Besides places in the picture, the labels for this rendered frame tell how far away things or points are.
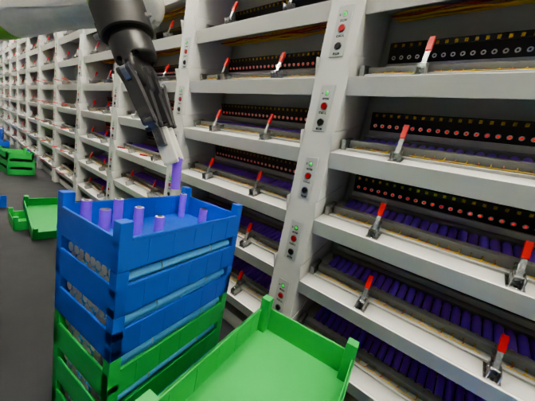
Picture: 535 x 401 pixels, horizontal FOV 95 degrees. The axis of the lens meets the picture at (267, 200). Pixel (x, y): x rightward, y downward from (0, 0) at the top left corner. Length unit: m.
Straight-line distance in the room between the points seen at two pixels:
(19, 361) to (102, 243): 0.66
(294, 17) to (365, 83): 0.32
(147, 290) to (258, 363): 0.24
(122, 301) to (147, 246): 0.09
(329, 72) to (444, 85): 0.27
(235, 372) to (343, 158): 0.53
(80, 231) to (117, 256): 0.11
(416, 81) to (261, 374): 0.67
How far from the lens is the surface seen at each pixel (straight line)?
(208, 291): 0.63
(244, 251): 0.89
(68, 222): 0.55
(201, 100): 1.23
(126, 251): 0.43
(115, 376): 0.57
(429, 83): 0.68
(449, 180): 0.64
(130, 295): 0.48
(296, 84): 0.81
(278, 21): 0.94
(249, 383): 0.51
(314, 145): 0.72
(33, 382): 1.01
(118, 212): 0.59
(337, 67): 0.75
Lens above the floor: 0.70
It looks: 11 degrees down
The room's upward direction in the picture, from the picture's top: 11 degrees clockwise
